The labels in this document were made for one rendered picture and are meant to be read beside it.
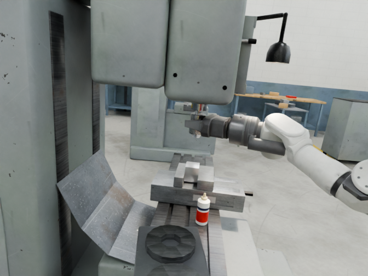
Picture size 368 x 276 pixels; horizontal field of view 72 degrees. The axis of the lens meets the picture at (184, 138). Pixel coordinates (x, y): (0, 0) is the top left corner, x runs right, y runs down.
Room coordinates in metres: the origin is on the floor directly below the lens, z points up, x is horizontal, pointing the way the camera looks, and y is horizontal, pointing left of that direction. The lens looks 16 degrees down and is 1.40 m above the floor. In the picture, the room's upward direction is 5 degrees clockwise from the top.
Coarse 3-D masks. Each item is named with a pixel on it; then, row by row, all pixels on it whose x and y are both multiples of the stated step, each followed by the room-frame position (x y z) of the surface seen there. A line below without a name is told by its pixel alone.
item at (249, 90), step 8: (248, 88) 6.68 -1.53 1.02; (248, 96) 6.34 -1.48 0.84; (256, 96) 6.33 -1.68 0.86; (264, 96) 6.33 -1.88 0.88; (272, 96) 6.48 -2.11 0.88; (280, 96) 6.72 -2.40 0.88; (288, 96) 6.61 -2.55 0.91; (120, 104) 7.13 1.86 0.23; (232, 104) 7.03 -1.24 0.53; (232, 112) 7.03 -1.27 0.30; (240, 112) 6.54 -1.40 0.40; (320, 112) 6.29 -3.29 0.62; (264, 120) 6.62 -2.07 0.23; (296, 120) 6.56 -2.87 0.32
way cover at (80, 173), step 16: (96, 160) 0.88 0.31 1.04; (80, 176) 0.74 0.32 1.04; (96, 176) 0.83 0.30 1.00; (112, 176) 0.93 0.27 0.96; (64, 192) 0.64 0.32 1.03; (80, 192) 0.70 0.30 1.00; (96, 192) 0.78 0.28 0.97; (112, 192) 0.86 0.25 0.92; (80, 208) 0.67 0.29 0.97; (96, 208) 0.73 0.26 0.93; (112, 208) 0.79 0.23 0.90; (128, 208) 0.86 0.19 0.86; (144, 208) 0.91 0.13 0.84; (80, 224) 0.63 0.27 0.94; (96, 224) 0.68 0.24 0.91; (112, 224) 0.73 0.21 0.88; (128, 224) 0.78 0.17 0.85; (144, 224) 0.81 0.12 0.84; (96, 240) 0.63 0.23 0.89; (112, 240) 0.68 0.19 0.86; (112, 256) 0.62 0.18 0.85; (128, 256) 0.64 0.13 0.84
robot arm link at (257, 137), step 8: (248, 120) 0.69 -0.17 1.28; (256, 120) 0.69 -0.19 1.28; (248, 128) 0.68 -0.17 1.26; (256, 128) 0.68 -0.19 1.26; (264, 128) 0.67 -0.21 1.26; (248, 136) 0.67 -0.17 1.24; (256, 136) 0.68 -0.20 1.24; (264, 136) 0.67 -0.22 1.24; (272, 136) 0.66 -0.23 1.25; (248, 144) 0.65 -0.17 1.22; (256, 144) 0.65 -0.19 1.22; (264, 144) 0.64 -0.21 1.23; (272, 144) 0.63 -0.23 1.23; (280, 144) 0.63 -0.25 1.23; (264, 152) 0.69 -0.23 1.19; (272, 152) 0.63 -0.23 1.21; (280, 152) 0.62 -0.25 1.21
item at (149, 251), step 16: (144, 240) 0.40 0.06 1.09; (160, 240) 0.38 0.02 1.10; (176, 240) 0.40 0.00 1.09; (192, 240) 0.39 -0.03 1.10; (144, 256) 0.36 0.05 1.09; (160, 256) 0.35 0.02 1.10; (176, 256) 0.35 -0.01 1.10; (192, 256) 0.37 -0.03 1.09; (144, 272) 0.32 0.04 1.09; (160, 272) 0.31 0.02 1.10; (176, 272) 0.32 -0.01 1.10; (192, 272) 0.32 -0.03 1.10; (208, 272) 0.34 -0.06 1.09
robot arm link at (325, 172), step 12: (300, 156) 0.58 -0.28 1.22; (312, 156) 0.57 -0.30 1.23; (324, 156) 0.56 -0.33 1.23; (300, 168) 0.58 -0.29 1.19; (312, 168) 0.55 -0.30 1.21; (324, 168) 0.53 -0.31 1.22; (336, 168) 0.52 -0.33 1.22; (348, 168) 0.52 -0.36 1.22; (312, 180) 0.56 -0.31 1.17; (324, 180) 0.52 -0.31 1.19; (336, 180) 0.50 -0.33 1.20; (348, 180) 0.47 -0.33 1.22; (336, 192) 0.50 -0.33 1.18; (348, 192) 0.48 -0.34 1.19; (360, 192) 0.45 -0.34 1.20; (348, 204) 0.48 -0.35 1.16; (360, 204) 0.46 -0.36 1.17
